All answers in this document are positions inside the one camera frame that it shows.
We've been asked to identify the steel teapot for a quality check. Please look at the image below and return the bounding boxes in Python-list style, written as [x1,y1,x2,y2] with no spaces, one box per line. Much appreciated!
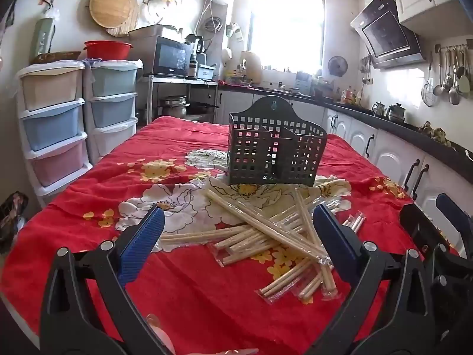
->
[387,103,406,122]

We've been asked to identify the black blender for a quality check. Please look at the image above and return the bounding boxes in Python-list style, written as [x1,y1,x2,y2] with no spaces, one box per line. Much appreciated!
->
[185,34,205,57]

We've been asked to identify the white lower cabinets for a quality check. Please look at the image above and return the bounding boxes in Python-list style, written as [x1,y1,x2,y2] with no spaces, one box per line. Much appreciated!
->
[216,91,473,252]

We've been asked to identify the pastel plastic drawer tower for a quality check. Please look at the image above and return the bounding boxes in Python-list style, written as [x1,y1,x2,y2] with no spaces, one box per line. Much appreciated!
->
[17,61,93,197]

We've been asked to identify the person's left hand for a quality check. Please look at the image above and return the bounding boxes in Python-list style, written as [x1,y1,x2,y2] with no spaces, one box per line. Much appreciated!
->
[146,314,175,355]

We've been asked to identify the black microwave oven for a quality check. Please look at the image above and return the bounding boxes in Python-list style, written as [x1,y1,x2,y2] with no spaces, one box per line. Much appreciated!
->
[142,36,193,78]

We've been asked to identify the dark green utensil basket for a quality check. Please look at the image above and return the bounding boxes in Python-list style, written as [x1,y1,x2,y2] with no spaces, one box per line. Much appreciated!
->
[228,95,328,187]

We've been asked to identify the group of condiment bottles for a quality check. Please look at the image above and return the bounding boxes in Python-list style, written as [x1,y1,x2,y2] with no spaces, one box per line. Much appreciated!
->
[334,85,365,106]

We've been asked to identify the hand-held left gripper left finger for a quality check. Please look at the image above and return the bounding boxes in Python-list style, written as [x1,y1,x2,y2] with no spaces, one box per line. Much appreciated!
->
[39,206,174,355]

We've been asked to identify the round bamboo tray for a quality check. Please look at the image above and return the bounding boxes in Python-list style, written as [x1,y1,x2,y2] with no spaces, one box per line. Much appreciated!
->
[89,0,140,38]

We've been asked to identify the dark patterned bag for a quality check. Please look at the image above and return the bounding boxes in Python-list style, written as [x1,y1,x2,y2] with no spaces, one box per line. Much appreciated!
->
[0,191,29,254]

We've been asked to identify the red floral tablecloth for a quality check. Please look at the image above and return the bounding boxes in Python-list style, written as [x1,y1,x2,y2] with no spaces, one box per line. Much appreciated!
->
[0,115,462,355]

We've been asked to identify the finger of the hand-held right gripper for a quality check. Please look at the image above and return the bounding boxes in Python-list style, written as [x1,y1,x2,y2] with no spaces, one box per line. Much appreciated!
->
[400,203,473,355]
[436,193,473,261]

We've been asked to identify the blue grey plastic box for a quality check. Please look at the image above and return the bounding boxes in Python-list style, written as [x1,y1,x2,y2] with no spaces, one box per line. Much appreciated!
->
[197,63,217,81]

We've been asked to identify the small wall fan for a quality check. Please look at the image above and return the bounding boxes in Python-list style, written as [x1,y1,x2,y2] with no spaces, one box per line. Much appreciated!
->
[328,55,348,78]

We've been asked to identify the row of hanging kitchen utensils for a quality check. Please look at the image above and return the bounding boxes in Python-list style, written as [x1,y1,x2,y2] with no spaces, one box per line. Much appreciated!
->
[421,44,473,107]

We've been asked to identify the black countertop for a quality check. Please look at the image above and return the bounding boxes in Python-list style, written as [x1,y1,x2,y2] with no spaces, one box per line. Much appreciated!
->
[218,81,473,185]

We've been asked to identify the blue white plastic drawer tower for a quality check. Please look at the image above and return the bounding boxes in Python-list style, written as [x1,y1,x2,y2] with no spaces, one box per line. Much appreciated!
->
[84,59,143,163]

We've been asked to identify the glass pot lid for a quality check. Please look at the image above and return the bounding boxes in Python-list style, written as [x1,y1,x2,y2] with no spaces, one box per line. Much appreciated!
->
[147,0,166,23]

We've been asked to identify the pile of chopsticks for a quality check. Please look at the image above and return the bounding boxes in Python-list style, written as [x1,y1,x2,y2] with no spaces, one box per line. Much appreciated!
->
[159,187,366,304]

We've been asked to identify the metal rack shelf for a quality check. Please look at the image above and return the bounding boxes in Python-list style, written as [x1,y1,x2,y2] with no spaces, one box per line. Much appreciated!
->
[142,75,218,124]

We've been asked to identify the steel pot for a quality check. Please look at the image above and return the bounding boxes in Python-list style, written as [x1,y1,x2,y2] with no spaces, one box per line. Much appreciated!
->
[159,95,190,117]

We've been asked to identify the black frying pan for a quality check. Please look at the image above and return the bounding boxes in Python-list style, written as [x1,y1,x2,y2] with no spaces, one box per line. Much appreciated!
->
[189,101,219,114]

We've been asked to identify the kitchen window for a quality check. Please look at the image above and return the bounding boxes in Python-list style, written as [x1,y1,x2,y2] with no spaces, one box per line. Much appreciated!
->
[248,0,326,72]

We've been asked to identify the beige cutting board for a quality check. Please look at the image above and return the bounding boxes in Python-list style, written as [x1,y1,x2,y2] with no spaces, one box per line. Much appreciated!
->
[240,51,263,84]

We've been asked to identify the red plastic basin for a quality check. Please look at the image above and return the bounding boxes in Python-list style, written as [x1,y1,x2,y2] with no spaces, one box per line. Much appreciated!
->
[83,41,134,60]

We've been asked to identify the ginger roots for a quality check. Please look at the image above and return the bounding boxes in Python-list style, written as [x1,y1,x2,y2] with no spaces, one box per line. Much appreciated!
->
[419,121,452,148]

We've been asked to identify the green hanging bag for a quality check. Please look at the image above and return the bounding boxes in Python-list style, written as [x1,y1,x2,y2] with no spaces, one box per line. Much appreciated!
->
[31,9,60,54]

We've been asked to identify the black range hood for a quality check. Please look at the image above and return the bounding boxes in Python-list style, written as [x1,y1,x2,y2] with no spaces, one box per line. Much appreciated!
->
[350,0,425,70]

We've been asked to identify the brown wicker basket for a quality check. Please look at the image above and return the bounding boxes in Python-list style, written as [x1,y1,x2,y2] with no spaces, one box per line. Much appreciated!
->
[31,51,82,65]

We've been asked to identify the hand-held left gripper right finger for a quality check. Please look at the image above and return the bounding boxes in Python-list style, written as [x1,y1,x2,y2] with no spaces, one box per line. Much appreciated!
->
[301,203,446,355]

